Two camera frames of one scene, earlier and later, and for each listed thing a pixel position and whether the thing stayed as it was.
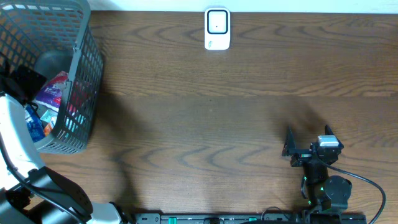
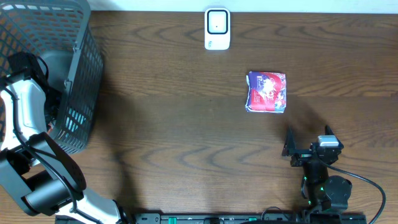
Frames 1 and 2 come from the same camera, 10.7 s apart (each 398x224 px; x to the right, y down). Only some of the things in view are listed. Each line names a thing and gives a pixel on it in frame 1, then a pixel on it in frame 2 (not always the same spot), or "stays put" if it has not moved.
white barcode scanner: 217,22 stays put
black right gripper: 305,152 stays put
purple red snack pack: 51,93 → 267,92
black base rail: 250,218 stays put
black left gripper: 10,82 → 23,62
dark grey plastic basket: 60,36 stays put
